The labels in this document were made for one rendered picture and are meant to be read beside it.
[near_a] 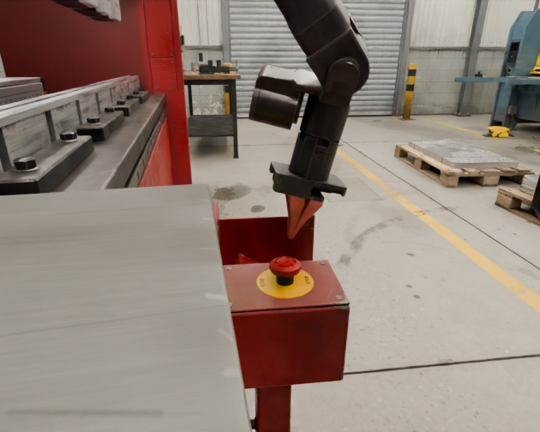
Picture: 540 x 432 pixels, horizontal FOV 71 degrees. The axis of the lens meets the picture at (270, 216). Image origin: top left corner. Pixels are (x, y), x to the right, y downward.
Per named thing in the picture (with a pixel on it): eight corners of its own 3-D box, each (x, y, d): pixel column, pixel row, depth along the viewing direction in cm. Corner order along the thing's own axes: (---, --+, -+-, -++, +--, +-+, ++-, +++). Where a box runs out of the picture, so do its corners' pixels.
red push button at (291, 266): (303, 294, 46) (304, 268, 45) (271, 296, 46) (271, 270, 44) (297, 277, 50) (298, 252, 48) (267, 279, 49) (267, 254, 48)
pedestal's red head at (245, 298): (344, 381, 48) (356, 257, 41) (217, 393, 46) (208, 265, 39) (310, 292, 66) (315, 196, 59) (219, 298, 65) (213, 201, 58)
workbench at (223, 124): (243, 159, 431) (238, 10, 374) (176, 160, 423) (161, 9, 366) (237, 131, 596) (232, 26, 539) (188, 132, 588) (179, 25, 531)
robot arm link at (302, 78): (365, 65, 41) (361, 40, 47) (261, 37, 40) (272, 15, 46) (330, 156, 49) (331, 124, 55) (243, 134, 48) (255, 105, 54)
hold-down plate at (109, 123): (105, 141, 83) (102, 127, 82) (78, 141, 82) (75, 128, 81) (124, 121, 110) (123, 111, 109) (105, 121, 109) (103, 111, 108)
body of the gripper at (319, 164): (267, 172, 56) (279, 123, 53) (332, 186, 57) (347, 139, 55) (273, 186, 50) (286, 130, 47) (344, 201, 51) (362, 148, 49)
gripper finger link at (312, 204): (257, 222, 59) (272, 165, 55) (300, 230, 60) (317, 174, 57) (261, 241, 52) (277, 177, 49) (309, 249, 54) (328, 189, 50)
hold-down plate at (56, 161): (41, 202, 47) (35, 179, 46) (-8, 205, 46) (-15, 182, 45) (94, 150, 74) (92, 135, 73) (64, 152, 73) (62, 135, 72)
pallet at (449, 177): (531, 185, 339) (536, 170, 333) (446, 188, 333) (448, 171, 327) (459, 154, 450) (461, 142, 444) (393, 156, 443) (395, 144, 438)
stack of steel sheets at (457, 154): (519, 167, 342) (519, 161, 340) (453, 168, 338) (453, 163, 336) (459, 144, 434) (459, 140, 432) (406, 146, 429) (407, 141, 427)
